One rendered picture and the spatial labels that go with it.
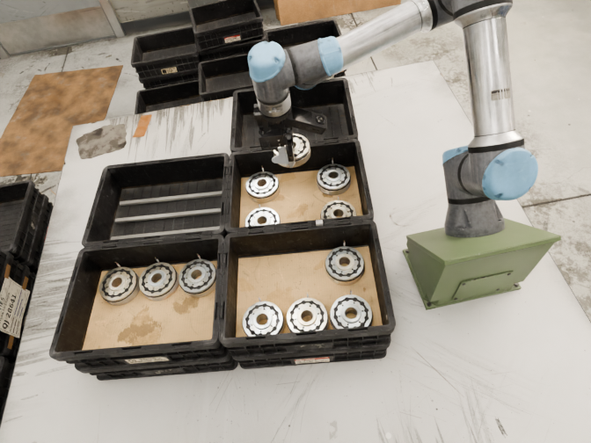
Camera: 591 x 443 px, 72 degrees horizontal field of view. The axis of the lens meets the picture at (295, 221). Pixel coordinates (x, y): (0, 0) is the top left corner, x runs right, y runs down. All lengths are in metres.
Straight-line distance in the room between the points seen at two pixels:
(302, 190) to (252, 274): 0.32
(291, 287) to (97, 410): 0.61
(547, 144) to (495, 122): 1.80
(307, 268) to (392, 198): 0.45
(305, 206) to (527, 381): 0.74
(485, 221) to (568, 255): 1.24
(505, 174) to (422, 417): 0.61
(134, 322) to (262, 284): 0.35
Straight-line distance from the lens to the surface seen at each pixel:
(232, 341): 0.96
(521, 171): 1.01
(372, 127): 1.64
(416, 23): 1.10
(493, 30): 1.01
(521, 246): 1.06
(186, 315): 1.13
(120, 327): 1.19
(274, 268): 1.13
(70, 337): 1.18
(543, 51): 3.50
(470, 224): 1.13
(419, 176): 1.49
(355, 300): 1.04
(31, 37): 4.32
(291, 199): 1.25
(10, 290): 2.02
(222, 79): 2.55
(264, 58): 0.86
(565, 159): 2.75
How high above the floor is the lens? 1.81
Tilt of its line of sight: 55 degrees down
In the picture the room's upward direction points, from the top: 10 degrees counter-clockwise
